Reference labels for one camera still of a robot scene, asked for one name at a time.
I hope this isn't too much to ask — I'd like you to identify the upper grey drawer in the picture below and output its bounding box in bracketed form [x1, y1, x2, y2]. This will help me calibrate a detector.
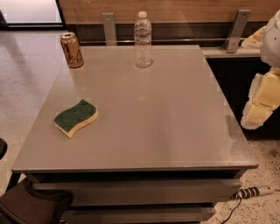
[33, 179, 241, 207]

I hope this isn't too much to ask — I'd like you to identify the black cable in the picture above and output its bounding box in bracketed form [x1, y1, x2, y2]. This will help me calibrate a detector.
[220, 198, 243, 224]

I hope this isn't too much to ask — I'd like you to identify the brown soda can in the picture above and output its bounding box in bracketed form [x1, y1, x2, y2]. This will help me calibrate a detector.
[60, 31, 84, 68]

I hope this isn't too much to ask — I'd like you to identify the dark brown chair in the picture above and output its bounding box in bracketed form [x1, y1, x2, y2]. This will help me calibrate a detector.
[0, 137, 74, 224]

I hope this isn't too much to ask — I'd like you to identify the grey drawer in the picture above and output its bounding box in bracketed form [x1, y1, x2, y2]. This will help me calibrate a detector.
[62, 207, 215, 224]
[33, 179, 241, 207]

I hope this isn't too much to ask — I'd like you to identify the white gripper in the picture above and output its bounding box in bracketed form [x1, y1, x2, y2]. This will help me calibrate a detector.
[241, 26, 280, 109]

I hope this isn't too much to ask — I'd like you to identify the left metal wall bracket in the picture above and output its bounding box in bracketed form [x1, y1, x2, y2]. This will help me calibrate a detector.
[101, 12, 117, 46]

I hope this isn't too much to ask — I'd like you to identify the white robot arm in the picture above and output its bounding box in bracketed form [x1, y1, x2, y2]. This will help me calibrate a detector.
[241, 10, 280, 130]

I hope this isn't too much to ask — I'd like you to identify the clear plastic water bottle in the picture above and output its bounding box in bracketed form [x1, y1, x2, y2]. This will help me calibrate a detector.
[134, 11, 153, 68]

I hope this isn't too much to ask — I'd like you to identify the metal wall bracket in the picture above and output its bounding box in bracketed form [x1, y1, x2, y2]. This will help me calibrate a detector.
[223, 9, 251, 53]
[101, 12, 117, 46]

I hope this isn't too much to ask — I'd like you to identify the lower grey drawer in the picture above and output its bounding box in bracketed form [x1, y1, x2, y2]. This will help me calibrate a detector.
[62, 207, 215, 224]

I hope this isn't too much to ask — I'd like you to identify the metal rail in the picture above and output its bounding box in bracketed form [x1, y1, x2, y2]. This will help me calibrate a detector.
[80, 38, 229, 46]

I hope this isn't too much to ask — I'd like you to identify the right metal wall bracket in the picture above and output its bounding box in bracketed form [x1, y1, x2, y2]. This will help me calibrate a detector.
[223, 9, 251, 53]

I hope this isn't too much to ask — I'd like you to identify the grey metal table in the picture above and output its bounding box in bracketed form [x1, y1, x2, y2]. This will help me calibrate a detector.
[12, 45, 258, 211]

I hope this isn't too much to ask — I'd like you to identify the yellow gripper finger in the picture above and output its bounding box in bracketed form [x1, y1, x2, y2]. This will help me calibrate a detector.
[246, 105, 272, 124]

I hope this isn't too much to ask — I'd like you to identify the green and yellow sponge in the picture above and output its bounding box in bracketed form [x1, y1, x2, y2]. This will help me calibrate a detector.
[53, 99, 98, 138]

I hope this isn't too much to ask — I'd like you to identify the white power strip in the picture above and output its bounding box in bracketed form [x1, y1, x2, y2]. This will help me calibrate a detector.
[231, 185, 275, 200]

